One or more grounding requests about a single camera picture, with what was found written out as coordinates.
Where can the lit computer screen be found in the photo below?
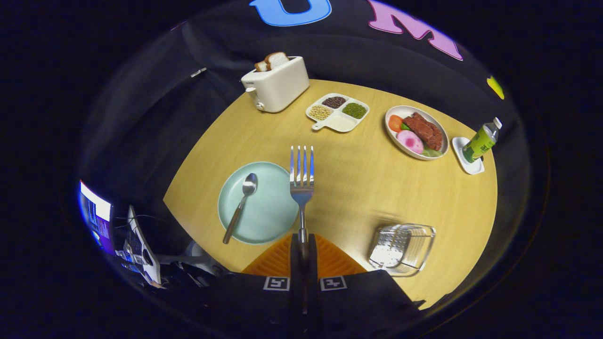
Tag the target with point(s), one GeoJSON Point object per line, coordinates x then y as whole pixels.
{"type": "Point", "coordinates": [96, 216]}

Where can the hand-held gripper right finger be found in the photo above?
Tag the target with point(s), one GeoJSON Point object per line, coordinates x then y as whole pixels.
{"type": "Point", "coordinates": [312, 263]}

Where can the metal fork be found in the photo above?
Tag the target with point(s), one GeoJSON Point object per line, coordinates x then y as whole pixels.
{"type": "Point", "coordinates": [301, 188]}

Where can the white square coaster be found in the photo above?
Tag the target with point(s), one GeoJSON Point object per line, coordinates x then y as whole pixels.
{"type": "Point", "coordinates": [459, 150]}

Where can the silver metal clip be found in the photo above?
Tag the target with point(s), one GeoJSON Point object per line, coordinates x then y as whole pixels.
{"type": "Point", "coordinates": [198, 72]}

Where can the small bread slice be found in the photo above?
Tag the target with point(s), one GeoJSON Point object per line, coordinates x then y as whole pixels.
{"type": "Point", "coordinates": [261, 66]}

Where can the light green plate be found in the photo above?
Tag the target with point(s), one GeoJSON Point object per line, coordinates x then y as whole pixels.
{"type": "Point", "coordinates": [268, 212]}

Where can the large bread slice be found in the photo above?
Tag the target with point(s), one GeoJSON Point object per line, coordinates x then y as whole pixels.
{"type": "Point", "coordinates": [277, 60]}

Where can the green drink bottle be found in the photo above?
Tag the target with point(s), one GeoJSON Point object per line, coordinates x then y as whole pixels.
{"type": "Point", "coordinates": [479, 143]}

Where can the divided white dish with beans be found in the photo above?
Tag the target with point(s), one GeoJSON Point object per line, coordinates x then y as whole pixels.
{"type": "Point", "coordinates": [341, 122]}

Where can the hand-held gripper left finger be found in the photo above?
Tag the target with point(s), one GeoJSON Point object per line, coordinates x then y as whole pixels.
{"type": "Point", "coordinates": [296, 263]}

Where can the white food plate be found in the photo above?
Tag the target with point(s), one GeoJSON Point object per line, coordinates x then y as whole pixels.
{"type": "Point", "coordinates": [400, 141]}

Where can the metal spoon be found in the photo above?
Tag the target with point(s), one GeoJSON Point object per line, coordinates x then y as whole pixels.
{"type": "Point", "coordinates": [249, 184]}

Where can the pink round food slice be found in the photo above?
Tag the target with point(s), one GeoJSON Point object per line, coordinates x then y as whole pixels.
{"type": "Point", "coordinates": [410, 141]}

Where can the green lettuce leaf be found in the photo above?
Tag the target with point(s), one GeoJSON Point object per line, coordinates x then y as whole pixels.
{"type": "Point", "coordinates": [432, 153]}

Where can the orange round food slice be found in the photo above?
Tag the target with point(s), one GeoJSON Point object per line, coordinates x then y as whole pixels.
{"type": "Point", "coordinates": [395, 123]}

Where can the brown steak piece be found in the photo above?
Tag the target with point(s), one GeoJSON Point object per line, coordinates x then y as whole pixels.
{"type": "Point", "coordinates": [424, 129]}

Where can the white toaster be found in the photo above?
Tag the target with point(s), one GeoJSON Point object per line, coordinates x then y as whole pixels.
{"type": "Point", "coordinates": [280, 87]}

